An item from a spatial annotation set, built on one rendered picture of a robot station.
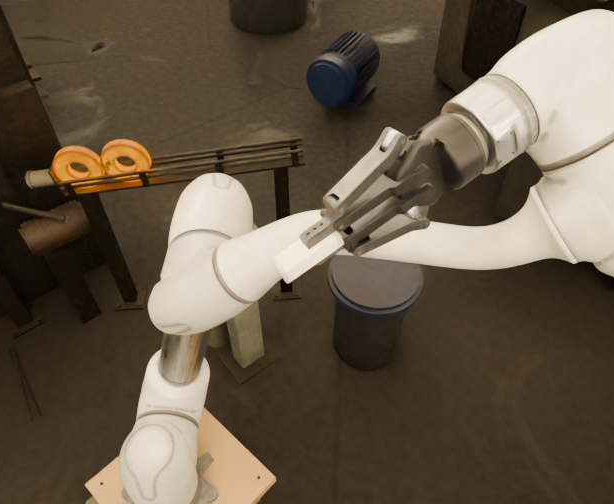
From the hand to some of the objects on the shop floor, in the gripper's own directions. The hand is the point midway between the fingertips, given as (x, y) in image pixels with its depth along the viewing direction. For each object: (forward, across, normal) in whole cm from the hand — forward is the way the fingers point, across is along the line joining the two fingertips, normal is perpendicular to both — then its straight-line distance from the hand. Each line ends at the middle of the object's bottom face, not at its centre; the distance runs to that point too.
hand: (307, 252), depth 52 cm
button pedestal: (+21, +120, +100) cm, 158 cm away
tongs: (+95, +91, +130) cm, 185 cm away
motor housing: (+62, +96, +151) cm, 190 cm away
